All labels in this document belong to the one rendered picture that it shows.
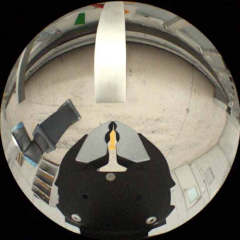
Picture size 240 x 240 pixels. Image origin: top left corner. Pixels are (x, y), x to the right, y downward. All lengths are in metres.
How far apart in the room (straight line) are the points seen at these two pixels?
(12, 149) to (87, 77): 1.01
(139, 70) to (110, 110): 0.60
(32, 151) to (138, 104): 1.16
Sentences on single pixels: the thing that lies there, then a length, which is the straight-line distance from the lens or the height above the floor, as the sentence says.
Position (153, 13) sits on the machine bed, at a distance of 0.60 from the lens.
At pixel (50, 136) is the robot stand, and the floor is 0.54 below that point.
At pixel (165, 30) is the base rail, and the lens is 0.40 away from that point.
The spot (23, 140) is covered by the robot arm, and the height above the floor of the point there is 0.80.
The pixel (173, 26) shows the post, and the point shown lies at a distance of 0.39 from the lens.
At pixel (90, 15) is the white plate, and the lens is 0.33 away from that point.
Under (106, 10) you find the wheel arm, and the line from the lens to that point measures 0.15.
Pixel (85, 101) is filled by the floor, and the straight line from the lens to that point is 1.03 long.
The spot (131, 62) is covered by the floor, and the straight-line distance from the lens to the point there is 0.98.
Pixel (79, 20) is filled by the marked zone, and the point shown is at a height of 0.75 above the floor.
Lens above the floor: 0.94
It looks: 62 degrees down
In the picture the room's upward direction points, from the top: 173 degrees clockwise
